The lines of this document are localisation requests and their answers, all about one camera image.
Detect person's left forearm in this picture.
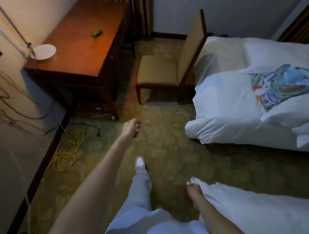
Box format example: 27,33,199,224
47,139,133,234

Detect person's left hand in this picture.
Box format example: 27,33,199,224
118,118,142,145

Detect colourful printed cloth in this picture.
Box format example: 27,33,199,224
250,64,309,111

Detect black plug cable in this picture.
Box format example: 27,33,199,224
70,123,101,137

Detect person's right hand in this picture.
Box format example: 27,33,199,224
185,183,204,210

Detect beige striped curtain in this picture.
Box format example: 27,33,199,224
130,0,154,37

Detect dark wooden chair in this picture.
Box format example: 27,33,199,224
135,9,208,105

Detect person's right forearm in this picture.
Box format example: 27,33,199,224
197,200,244,234

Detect white trousers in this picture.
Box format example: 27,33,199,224
105,166,209,234

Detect white shoe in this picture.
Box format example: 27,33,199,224
135,156,146,173

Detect thin white cord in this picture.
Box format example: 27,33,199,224
91,111,116,120

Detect black cables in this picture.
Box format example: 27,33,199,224
0,70,61,135

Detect brown wooden table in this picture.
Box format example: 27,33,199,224
23,0,136,121

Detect grey shade metal lamp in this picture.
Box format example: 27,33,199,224
0,4,57,61

